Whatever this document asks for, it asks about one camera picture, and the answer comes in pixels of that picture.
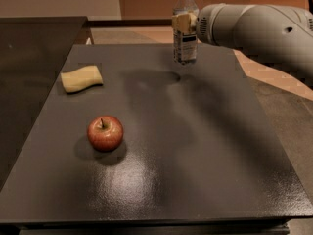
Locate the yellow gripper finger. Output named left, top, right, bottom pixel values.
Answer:
left=172, top=13, right=197, bottom=34

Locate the clear blue plastic water bottle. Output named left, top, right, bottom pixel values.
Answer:
left=172, top=0, right=199, bottom=65

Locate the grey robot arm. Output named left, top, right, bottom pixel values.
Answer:
left=172, top=4, right=313, bottom=87

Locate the yellow sponge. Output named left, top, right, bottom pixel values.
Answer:
left=61, top=66, right=104, bottom=93

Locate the red apple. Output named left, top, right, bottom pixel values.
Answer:
left=87, top=116, right=124, bottom=152

